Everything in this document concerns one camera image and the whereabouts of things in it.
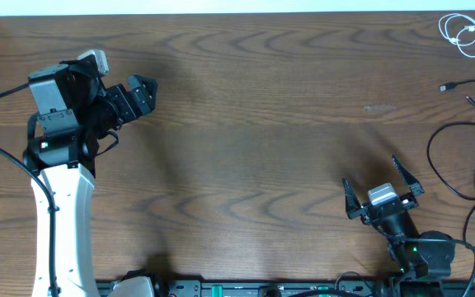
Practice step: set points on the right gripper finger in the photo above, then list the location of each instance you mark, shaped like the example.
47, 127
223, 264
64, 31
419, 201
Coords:
411, 182
352, 202

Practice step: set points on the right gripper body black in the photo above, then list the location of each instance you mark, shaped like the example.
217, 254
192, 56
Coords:
410, 201

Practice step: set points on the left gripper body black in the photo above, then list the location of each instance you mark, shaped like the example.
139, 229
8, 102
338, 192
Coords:
128, 103

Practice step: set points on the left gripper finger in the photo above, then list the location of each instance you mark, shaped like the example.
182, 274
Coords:
143, 101
143, 87

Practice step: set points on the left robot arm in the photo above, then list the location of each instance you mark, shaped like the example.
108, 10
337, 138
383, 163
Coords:
75, 111

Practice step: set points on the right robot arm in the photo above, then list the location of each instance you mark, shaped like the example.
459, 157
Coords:
424, 259

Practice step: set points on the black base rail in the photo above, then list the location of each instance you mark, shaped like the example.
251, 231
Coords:
193, 288

